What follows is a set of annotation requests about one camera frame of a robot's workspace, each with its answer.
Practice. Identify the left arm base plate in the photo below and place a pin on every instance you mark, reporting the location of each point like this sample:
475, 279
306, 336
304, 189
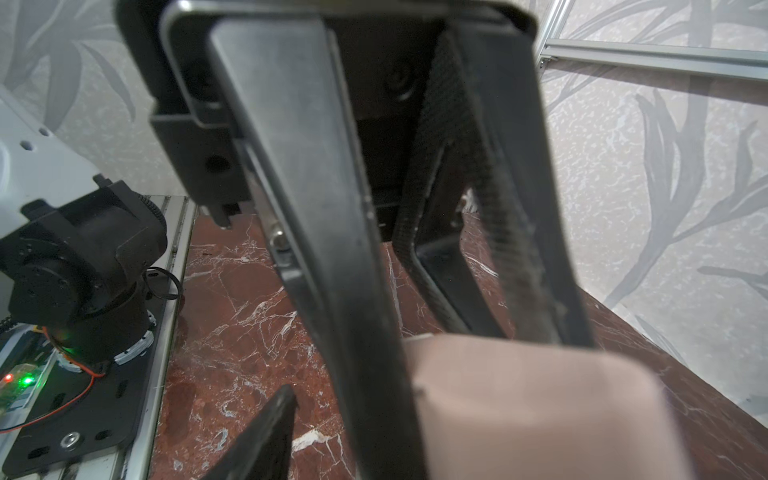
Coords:
75, 423

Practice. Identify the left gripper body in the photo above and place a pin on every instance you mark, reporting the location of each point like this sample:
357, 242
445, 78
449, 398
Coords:
386, 50

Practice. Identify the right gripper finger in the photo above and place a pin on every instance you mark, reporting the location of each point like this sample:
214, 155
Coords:
263, 449

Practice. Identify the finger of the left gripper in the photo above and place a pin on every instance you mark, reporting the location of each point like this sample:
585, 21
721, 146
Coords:
481, 130
324, 240

